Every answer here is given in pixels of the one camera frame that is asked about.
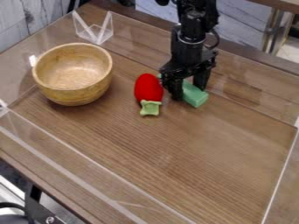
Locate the red plush strawberry toy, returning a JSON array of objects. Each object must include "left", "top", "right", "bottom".
[{"left": 134, "top": 73, "right": 164, "bottom": 116}]

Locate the clear acrylic corner bracket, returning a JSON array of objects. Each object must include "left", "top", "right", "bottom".
[{"left": 70, "top": 11, "right": 113, "bottom": 46}]

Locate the green rectangular stick block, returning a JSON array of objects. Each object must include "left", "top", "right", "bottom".
[{"left": 156, "top": 73, "right": 210, "bottom": 109}]

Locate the metal table leg background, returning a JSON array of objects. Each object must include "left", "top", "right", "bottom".
[{"left": 261, "top": 9, "right": 292, "bottom": 55}]

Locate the black table frame bracket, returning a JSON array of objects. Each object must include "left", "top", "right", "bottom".
[{"left": 24, "top": 185, "right": 65, "bottom": 224}]

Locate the brown wooden bowl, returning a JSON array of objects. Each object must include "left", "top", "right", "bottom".
[{"left": 32, "top": 43, "right": 112, "bottom": 106}]

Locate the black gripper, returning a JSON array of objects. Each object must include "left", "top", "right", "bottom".
[{"left": 158, "top": 24, "right": 217, "bottom": 101}]

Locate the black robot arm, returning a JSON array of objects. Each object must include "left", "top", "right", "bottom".
[{"left": 154, "top": 0, "right": 220, "bottom": 101}]

